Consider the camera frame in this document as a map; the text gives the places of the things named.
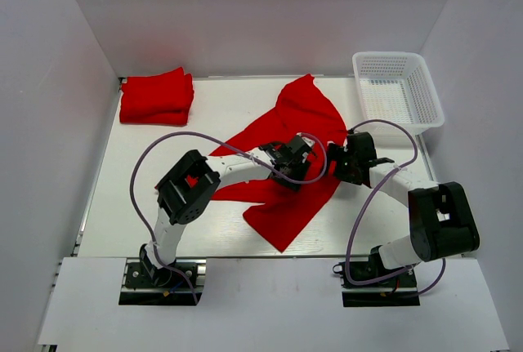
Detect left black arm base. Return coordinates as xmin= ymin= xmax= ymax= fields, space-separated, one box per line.
xmin=118 ymin=244 xmax=207 ymax=306

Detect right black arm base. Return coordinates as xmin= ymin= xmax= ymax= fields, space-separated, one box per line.
xmin=332 ymin=258 xmax=420 ymax=308

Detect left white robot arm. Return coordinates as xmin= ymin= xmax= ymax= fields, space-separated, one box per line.
xmin=140 ymin=132 xmax=326 ymax=286

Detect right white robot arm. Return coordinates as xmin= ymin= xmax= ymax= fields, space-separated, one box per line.
xmin=327 ymin=131 xmax=480 ymax=287

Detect folded red t shirt stack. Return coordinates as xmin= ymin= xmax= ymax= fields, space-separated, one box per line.
xmin=119 ymin=67 xmax=194 ymax=127

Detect white plastic basket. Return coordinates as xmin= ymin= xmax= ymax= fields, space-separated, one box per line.
xmin=352 ymin=51 xmax=445 ymax=136

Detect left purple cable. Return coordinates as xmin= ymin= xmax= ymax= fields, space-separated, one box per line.
xmin=129 ymin=131 xmax=329 ymax=305

